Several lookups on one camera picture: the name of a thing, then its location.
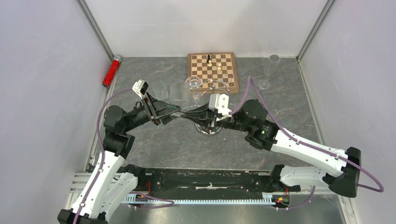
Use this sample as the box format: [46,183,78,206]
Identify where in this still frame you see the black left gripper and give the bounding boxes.
[123,91,182,133]

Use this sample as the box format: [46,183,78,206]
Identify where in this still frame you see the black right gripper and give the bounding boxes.
[181,101,251,132]

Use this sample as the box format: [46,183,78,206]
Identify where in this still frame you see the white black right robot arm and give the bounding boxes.
[180,99,361,198]

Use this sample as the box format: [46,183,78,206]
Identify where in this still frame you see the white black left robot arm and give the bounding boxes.
[57,93,182,224]

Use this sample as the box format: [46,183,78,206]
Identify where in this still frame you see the wooden chessboard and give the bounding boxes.
[187,52,240,93]

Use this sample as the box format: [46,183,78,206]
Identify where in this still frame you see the red cylindrical can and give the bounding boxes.
[102,55,123,88]

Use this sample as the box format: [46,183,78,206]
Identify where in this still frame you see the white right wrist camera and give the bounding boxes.
[208,93,231,118]

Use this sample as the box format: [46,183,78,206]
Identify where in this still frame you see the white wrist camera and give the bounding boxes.
[208,93,231,118]
[132,79,149,99]

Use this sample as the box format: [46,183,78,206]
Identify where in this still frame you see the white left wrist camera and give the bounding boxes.
[132,79,149,99]

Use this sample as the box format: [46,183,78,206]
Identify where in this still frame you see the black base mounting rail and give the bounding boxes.
[117,164,301,200]

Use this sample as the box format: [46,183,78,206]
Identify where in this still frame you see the white slotted cable duct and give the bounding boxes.
[121,194,276,205]

